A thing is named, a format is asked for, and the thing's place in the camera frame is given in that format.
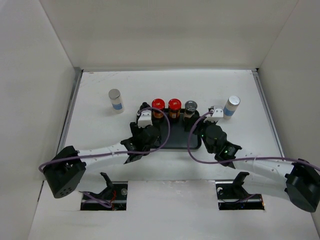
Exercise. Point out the black cap white spice bottle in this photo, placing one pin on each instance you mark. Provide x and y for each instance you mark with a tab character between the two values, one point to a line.
144	107

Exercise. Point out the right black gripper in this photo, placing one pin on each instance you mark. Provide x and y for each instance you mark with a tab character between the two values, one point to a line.
188	122

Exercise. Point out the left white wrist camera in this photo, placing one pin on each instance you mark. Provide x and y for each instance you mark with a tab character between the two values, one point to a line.
144	118

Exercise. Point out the silver cap blue label shaker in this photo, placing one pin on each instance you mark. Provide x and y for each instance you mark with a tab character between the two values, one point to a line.
116	100

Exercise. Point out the silver cap white shaker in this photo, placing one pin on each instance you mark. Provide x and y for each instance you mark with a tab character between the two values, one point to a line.
230	106

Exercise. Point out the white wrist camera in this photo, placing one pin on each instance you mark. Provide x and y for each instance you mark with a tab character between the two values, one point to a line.
216	112
144	118

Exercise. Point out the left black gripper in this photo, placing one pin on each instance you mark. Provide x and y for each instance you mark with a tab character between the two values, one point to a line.
136	130

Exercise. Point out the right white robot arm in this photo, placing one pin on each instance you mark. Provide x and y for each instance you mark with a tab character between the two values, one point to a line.
295	180

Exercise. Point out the black plastic tray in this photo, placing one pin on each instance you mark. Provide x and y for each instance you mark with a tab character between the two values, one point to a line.
178	138

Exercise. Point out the red lid sauce jar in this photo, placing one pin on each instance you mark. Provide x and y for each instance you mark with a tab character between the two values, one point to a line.
174	109
159	105

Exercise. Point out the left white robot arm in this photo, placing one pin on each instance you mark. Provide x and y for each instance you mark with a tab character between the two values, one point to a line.
64	172

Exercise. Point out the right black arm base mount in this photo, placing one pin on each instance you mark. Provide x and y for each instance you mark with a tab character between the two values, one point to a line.
231	196

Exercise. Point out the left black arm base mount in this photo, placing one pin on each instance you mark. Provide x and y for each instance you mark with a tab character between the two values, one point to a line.
112	198

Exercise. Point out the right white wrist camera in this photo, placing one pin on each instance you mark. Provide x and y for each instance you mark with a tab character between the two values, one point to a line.
216	112

